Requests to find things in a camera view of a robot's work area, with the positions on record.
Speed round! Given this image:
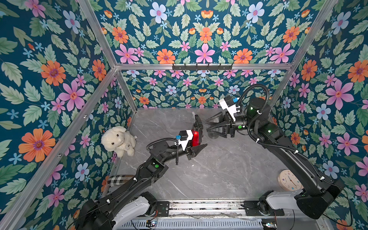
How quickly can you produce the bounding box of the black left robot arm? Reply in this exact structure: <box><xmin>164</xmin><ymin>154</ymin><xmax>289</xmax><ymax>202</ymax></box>
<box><xmin>73</xmin><ymin>138</ymin><xmax>207</xmax><ymax>230</ymax></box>

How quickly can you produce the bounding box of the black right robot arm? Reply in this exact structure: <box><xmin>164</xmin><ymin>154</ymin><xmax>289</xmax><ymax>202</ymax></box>
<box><xmin>205</xmin><ymin>84</ymin><xmax>345</xmax><ymax>219</ymax></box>

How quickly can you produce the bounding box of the white plush teddy bear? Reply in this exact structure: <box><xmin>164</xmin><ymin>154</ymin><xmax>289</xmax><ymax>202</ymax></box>
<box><xmin>101</xmin><ymin>126</ymin><xmax>137</xmax><ymax>158</ymax></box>

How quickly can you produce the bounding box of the plaid fabric cloth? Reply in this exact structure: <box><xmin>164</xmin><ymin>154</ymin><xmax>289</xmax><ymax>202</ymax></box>
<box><xmin>107</xmin><ymin>174</ymin><xmax>135</xmax><ymax>187</ymax></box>

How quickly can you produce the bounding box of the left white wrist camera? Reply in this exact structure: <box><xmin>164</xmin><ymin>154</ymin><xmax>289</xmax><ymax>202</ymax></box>
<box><xmin>176</xmin><ymin>129</ymin><xmax>193</xmax><ymax>150</ymax></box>

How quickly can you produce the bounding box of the black hook rail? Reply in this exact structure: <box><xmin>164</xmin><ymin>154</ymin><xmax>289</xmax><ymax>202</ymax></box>
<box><xmin>172</xmin><ymin>63</ymin><xmax>233</xmax><ymax>71</ymax></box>

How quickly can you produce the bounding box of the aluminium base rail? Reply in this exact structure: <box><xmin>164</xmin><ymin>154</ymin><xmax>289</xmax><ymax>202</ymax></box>
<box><xmin>89</xmin><ymin>199</ymin><xmax>328</xmax><ymax>220</ymax></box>

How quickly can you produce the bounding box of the round beige wall clock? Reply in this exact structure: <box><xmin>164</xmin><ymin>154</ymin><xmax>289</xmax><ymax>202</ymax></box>
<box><xmin>278</xmin><ymin>170</ymin><xmax>303</xmax><ymax>191</ymax></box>

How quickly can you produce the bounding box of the aluminium frame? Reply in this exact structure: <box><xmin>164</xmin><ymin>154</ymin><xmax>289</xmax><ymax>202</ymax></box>
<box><xmin>1</xmin><ymin>1</ymin><xmax>328</xmax><ymax>230</ymax></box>

